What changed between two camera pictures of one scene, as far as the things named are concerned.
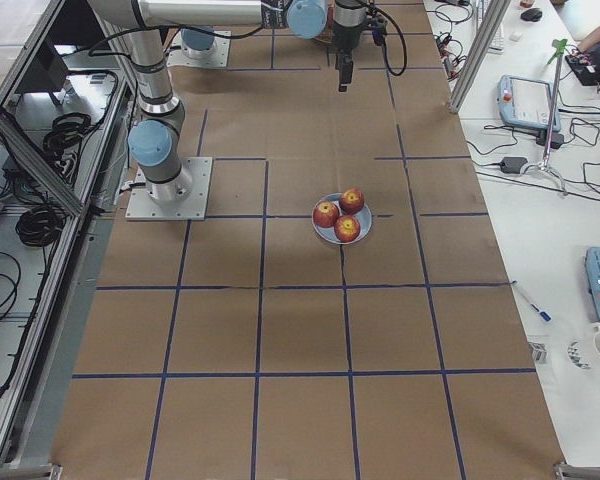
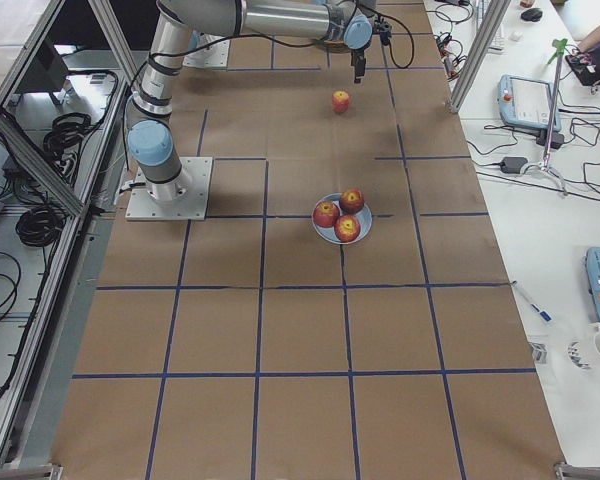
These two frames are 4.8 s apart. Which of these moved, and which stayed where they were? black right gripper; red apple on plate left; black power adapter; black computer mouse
Moved: black right gripper
Stayed: black computer mouse; black power adapter; red apple on plate left
